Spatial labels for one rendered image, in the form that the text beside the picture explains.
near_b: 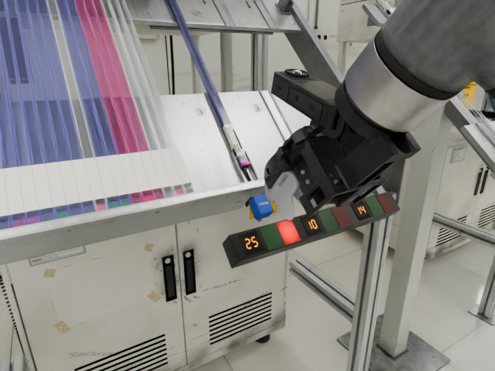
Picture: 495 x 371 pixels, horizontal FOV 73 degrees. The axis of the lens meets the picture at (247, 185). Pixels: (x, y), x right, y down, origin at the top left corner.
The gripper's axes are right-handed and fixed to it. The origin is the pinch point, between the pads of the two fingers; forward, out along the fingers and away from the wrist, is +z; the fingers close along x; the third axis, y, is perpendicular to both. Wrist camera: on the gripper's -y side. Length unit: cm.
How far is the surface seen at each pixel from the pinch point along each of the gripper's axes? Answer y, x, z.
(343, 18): -97, 107, 38
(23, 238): -2.4, -29.2, 3.5
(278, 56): -163, 144, 120
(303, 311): 17, 47, 84
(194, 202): -2.4, -10.1, 3.3
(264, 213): 1.4, -0.4, 3.8
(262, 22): -42.3, 20.0, 4.9
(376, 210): 5.4, 22.2, 5.8
